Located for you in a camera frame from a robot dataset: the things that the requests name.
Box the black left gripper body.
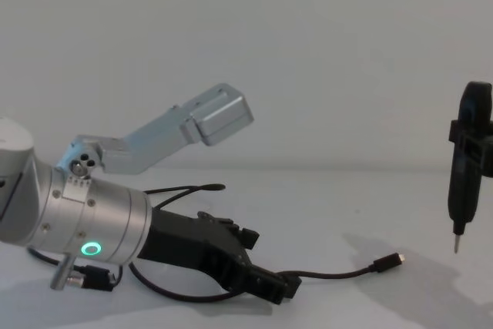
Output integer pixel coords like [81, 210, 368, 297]
[136, 207, 254, 293]

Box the black electric screwdriver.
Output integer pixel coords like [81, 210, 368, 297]
[448, 80, 493, 256]

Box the black cable with metal plug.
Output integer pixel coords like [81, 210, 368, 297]
[283, 252, 405, 280]

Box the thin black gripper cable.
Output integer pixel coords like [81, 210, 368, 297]
[26, 246, 247, 304]

